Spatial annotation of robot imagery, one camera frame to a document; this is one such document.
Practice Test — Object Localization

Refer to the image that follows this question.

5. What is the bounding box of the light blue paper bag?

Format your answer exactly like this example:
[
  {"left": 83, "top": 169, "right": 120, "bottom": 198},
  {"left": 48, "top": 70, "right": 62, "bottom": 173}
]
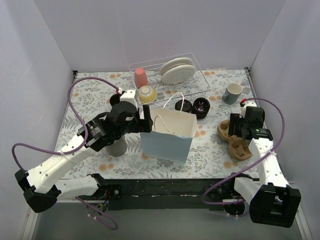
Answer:
[{"left": 140, "top": 105, "right": 197, "bottom": 164}]

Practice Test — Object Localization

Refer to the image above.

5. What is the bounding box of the black cup lid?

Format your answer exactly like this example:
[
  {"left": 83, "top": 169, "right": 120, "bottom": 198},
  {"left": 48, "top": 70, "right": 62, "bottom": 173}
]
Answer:
[{"left": 174, "top": 99, "right": 192, "bottom": 113}]

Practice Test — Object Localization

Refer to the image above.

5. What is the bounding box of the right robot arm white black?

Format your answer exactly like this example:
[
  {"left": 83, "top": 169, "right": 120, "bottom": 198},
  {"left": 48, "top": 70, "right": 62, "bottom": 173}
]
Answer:
[{"left": 226, "top": 101, "right": 301, "bottom": 228}]

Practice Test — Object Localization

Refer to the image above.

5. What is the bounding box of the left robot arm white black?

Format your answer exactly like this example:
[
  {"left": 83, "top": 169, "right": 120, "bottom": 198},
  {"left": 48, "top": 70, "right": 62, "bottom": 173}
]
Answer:
[{"left": 14, "top": 101, "right": 153, "bottom": 213}]

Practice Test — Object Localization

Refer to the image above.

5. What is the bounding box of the yellow dotted bowl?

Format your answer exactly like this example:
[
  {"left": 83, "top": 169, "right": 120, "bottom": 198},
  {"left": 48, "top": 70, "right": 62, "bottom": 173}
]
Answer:
[{"left": 138, "top": 85, "right": 157, "bottom": 104}]

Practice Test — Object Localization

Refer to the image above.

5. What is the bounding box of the grey straw holder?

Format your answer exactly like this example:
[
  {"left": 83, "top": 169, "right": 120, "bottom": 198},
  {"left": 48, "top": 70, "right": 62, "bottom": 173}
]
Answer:
[{"left": 105, "top": 136, "right": 128, "bottom": 157}]

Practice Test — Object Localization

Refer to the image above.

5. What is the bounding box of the stack of black cups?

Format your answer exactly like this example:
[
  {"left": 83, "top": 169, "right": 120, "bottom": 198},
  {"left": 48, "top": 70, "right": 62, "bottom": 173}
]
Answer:
[{"left": 109, "top": 93, "right": 121, "bottom": 107}]

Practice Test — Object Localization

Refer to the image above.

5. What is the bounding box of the pink plastic cup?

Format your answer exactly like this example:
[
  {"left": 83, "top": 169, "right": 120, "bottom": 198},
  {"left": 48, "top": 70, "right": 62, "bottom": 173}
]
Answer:
[{"left": 134, "top": 68, "right": 148, "bottom": 89}]

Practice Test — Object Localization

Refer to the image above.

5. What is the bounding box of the grey blue mug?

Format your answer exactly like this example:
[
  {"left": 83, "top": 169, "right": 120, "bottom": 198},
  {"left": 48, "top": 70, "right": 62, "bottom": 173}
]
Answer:
[{"left": 222, "top": 82, "right": 243, "bottom": 105}]

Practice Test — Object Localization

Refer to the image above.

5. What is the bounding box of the floral table mat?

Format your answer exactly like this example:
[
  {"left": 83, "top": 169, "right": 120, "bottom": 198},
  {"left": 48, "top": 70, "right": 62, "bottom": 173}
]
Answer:
[{"left": 64, "top": 69, "right": 254, "bottom": 179}]

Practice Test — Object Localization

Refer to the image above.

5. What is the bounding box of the front white plate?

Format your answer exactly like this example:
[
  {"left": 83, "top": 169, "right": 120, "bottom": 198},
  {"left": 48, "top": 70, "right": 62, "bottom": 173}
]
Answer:
[{"left": 161, "top": 65, "right": 197, "bottom": 85}]

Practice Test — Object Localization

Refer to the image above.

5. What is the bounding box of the white plate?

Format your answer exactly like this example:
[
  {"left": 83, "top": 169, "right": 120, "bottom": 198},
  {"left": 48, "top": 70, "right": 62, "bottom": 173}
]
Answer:
[
  {"left": 158, "top": 57, "right": 194, "bottom": 76},
  {"left": 161, "top": 65, "right": 197, "bottom": 85}
]

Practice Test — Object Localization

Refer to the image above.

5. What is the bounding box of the rear white plate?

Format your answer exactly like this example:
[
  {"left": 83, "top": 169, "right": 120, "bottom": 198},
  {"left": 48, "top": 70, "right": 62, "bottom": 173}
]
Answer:
[{"left": 158, "top": 57, "right": 194, "bottom": 76}]

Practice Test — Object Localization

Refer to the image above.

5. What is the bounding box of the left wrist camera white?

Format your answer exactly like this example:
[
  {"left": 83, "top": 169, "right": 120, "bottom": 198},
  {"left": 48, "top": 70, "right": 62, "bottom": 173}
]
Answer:
[{"left": 119, "top": 89, "right": 138, "bottom": 108}]

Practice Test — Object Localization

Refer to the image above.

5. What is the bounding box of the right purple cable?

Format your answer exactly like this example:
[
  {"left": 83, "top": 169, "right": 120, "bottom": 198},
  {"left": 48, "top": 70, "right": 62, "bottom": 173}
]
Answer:
[{"left": 201, "top": 97, "right": 286, "bottom": 218}]

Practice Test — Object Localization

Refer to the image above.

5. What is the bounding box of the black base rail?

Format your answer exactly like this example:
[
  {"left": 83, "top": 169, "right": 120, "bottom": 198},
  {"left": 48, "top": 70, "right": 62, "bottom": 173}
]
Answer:
[{"left": 77, "top": 177, "right": 251, "bottom": 211}]

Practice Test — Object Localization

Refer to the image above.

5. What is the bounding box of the aluminium frame rail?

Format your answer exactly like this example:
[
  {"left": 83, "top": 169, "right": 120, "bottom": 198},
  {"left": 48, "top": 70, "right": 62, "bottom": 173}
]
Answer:
[{"left": 21, "top": 202, "right": 88, "bottom": 240}]

